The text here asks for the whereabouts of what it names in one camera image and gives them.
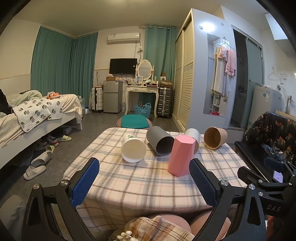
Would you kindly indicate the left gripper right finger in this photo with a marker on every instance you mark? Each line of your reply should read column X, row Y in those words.
column 248, row 223

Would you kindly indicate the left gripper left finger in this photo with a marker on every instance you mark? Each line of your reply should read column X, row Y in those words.
column 40, row 223

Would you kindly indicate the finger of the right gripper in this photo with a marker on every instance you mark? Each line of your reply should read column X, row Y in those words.
column 249, row 177
column 276, row 165

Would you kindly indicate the pink faceted cup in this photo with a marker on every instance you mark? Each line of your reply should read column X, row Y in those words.
column 182, row 153

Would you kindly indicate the brown kraft paper cup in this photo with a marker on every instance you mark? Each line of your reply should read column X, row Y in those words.
column 215, row 137

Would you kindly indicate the white plastic cup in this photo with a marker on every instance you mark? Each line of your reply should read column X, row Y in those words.
column 192, row 132

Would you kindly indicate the grey plastic cup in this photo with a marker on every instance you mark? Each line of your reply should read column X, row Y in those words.
column 161, row 141

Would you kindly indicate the white leaf-print paper cup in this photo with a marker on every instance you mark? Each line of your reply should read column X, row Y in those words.
column 133, row 149

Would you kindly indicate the smartphone with lit screen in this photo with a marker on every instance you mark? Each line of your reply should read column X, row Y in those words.
column 277, row 177

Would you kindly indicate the floral black garment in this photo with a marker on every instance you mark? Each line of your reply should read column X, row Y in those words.
column 274, row 135

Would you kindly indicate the white slipper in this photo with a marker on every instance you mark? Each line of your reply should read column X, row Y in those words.
column 32, row 172

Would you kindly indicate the white washing machine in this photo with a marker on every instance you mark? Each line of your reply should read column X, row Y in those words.
column 264, row 100

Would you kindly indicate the green slipper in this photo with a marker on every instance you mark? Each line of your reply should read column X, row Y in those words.
column 64, row 138

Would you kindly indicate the plaid tablecloth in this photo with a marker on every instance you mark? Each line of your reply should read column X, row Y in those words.
column 123, row 191

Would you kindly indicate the bed with beige bedding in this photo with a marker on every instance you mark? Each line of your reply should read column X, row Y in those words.
column 14, row 139

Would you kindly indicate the beige hanging towel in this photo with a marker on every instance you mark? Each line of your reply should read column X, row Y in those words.
column 219, row 83

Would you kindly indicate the leaf-print quilted mat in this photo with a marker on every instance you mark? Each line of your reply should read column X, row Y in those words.
column 33, row 112

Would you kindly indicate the black silver suitcase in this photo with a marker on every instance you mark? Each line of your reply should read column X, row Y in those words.
column 165, row 102

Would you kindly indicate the clear water jug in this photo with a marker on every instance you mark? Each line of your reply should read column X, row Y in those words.
column 85, row 109

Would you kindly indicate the pink hanging towel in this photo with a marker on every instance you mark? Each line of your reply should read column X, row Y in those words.
column 230, row 57

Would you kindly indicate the blue laundry basket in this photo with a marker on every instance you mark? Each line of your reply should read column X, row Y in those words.
column 143, row 109

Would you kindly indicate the stool with green cushion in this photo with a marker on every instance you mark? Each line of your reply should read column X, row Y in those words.
column 134, row 121

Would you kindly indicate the white suitcase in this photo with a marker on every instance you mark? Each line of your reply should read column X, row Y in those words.
column 97, row 99

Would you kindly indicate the small silver fridge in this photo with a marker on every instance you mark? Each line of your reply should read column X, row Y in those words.
column 112, row 96

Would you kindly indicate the louvered wardrobe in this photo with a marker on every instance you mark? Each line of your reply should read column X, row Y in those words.
column 183, row 81

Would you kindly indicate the white dressing table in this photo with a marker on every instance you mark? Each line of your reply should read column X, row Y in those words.
column 142, row 90

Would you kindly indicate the oval vanity mirror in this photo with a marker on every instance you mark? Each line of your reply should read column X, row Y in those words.
column 144, row 71

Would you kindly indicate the green curtain left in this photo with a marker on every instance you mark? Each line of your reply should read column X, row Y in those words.
column 63, row 64

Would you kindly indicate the green curtain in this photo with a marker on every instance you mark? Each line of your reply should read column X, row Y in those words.
column 63, row 64
column 160, row 49

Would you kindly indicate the green curtain centre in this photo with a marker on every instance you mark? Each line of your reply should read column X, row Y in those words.
column 160, row 49

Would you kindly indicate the white air conditioner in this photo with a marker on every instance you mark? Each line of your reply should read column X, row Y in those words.
column 123, row 38

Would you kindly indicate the black wall television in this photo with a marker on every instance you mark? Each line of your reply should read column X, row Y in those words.
column 122, row 66

